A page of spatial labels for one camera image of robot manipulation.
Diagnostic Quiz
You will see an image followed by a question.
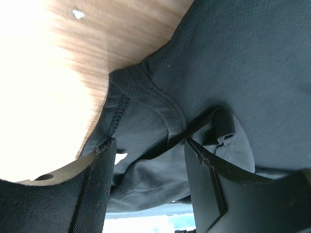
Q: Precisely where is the black t shirt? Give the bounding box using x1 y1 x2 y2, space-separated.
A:
81 0 311 213

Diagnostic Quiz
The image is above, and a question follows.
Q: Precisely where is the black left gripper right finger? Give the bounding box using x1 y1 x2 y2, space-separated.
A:
184 139 311 233

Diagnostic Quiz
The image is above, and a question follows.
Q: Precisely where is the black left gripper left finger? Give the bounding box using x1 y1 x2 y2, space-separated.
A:
0 138 117 233

